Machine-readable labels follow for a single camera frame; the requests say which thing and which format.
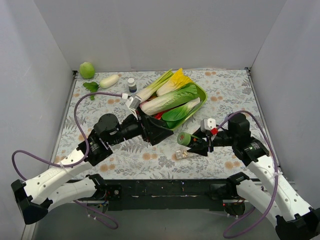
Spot green pill bottle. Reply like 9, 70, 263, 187
177, 132, 204, 148

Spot clear weekly pill organizer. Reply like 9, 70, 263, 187
175, 150, 196, 160

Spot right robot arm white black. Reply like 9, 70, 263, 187
177, 110, 320, 240

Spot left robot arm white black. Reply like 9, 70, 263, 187
11, 109, 174, 225

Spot red chili peppers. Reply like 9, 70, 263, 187
153, 111, 165, 120

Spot bok choy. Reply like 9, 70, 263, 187
161, 97, 201, 129

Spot green plastic tray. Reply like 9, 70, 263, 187
135, 81, 208, 132

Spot leek white green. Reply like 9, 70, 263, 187
135, 69, 173, 103

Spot white blue pill bottle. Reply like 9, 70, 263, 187
127, 77, 137, 93

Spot green napa cabbage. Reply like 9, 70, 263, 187
140, 83, 199, 116

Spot yellow napa cabbage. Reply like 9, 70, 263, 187
156, 68, 193, 97

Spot floral patterned table mat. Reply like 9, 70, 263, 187
54, 69, 264, 180

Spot white radish with leaves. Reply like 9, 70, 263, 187
83, 74, 120, 93

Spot green round cabbage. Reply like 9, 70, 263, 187
79, 62, 96, 79

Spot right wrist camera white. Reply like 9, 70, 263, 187
200, 118, 218, 136

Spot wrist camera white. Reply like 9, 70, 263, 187
125, 95, 141, 119
200, 118, 218, 136

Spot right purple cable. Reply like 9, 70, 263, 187
216, 110, 280, 239

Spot purple cable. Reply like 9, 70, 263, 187
216, 110, 280, 239
11, 91, 130, 230

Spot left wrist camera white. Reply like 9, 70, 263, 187
125, 95, 141, 119

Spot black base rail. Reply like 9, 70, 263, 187
77, 178, 251, 212

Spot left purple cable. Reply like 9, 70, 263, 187
11, 91, 130, 230

